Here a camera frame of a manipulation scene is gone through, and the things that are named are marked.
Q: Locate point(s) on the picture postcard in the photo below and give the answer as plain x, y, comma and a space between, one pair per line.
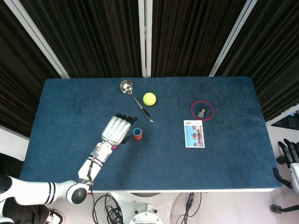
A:
194, 135

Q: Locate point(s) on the dark trouser leg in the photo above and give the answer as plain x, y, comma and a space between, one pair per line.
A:
25, 213

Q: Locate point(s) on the white frame post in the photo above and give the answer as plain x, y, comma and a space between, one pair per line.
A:
37, 35
144, 35
233, 35

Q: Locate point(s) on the light blue plastic cup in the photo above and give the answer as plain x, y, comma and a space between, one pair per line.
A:
134, 131

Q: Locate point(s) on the black pleated curtain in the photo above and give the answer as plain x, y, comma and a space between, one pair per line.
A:
18, 81
93, 35
275, 58
191, 35

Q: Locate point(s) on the small dark souvenir charm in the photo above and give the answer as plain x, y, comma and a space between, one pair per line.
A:
201, 112

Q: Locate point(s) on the pink plastic cup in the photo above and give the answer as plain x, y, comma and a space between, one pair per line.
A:
114, 147

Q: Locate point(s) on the red plastic cup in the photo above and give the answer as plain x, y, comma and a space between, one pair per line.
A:
137, 138

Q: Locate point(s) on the yellow tennis ball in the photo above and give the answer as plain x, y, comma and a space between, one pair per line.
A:
149, 99

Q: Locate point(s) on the black white sneaker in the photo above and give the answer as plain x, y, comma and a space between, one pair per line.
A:
54, 217

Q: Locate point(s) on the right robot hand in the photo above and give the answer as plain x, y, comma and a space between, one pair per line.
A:
294, 172

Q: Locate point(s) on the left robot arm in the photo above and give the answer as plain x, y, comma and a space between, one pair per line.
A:
91, 168

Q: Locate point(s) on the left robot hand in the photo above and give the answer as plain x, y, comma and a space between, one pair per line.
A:
115, 129

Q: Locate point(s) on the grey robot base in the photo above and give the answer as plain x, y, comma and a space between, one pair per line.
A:
146, 214

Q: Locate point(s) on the blue table cloth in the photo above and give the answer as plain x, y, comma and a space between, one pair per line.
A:
187, 163

